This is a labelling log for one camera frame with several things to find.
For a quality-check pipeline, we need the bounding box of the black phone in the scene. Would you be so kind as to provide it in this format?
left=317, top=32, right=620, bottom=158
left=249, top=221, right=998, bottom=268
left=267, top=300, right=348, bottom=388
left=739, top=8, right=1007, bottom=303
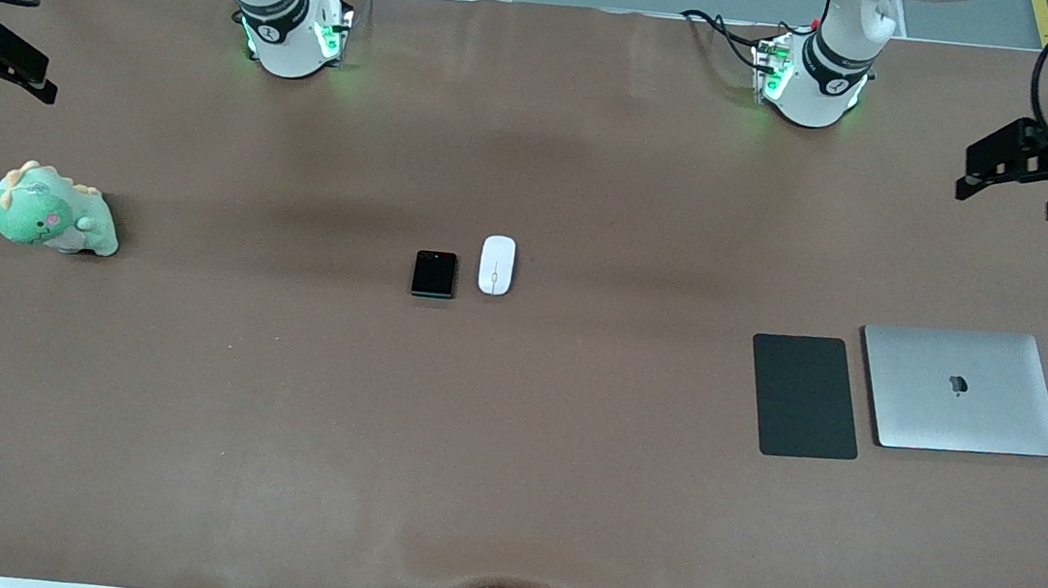
left=410, top=249, right=459, bottom=301

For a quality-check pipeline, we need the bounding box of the white computer mouse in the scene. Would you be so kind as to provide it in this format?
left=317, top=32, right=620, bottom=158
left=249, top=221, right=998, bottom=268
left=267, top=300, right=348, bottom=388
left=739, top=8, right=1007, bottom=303
left=476, top=233, right=518, bottom=297

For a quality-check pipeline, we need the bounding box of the black mouse pad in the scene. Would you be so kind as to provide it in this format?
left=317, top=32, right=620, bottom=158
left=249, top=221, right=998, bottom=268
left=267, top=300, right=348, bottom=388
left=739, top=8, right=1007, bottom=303
left=741, top=330, right=871, bottom=465

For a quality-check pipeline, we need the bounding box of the green dinosaur plush toy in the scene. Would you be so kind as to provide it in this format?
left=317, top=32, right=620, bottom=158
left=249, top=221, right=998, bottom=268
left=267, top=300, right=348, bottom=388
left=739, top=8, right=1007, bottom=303
left=0, top=157, right=127, bottom=260

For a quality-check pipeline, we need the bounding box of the silver closed laptop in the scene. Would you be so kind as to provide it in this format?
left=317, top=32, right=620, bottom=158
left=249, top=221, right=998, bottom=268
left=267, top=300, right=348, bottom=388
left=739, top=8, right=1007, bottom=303
left=851, top=317, right=1048, bottom=465

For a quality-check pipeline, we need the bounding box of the brown table cover sheet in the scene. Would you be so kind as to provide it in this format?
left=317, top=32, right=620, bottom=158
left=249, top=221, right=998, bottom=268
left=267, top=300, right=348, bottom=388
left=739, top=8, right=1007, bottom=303
left=0, top=0, right=1048, bottom=588

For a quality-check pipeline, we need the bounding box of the black base cable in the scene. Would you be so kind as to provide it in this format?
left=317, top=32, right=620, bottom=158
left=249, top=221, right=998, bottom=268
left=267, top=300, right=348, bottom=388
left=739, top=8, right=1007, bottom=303
left=675, top=4, right=817, bottom=77

